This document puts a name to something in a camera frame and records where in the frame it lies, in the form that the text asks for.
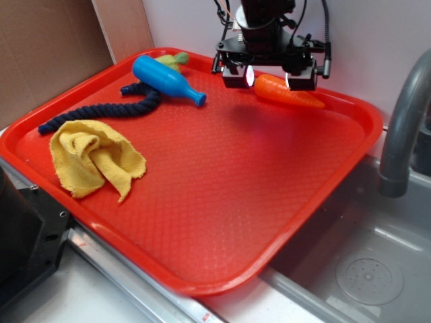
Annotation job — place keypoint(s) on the yellow crumpled cloth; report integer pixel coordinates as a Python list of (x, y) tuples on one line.
[(88, 153)]

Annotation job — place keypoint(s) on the grey toy faucet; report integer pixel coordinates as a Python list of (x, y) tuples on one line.
[(407, 143)]

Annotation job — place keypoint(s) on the blue plastic toy bottle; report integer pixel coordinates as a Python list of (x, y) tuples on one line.
[(165, 80)]

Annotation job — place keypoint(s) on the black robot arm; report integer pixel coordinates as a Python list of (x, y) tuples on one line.
[(269, 38)]

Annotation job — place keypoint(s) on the brown cardboard panel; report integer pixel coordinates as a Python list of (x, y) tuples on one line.
[(47, 47)]

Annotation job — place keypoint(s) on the green plush toy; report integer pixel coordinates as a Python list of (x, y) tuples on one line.
[(175, 62)]

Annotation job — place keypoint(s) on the red plastic tray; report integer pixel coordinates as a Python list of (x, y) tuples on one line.
[(227, 184)]

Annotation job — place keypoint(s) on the orange plastic toy carrot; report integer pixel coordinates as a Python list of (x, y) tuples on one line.
[(275, 89)]

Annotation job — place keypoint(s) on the grey toy sink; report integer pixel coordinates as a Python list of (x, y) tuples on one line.
[(361, 257)]

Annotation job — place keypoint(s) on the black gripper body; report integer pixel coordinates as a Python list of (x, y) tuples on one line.
[(293, 53)]

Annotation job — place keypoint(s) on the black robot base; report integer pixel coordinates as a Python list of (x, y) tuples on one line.
[(33, 233)]

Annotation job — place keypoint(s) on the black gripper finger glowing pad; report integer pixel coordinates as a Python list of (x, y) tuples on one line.
[(306, 81), (238, 76)]

